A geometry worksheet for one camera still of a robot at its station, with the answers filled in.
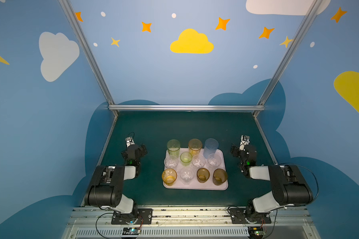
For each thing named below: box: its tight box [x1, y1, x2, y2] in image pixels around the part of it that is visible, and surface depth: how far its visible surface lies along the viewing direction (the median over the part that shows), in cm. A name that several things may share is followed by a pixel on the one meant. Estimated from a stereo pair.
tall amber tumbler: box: [188, 138, 203, 158], surface depth 90 cm
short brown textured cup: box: [196, 167, 210, 184], surface depth 86 cm
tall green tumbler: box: [166, 138, 181, 158], surface depth 88 cm
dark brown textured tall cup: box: [212, 168, 228, 186], surface depth 84 cm
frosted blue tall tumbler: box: [203, 137, 219, 159], surface depth 90 cm
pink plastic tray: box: [163, 147, 229, 191], surface depth 88 cm
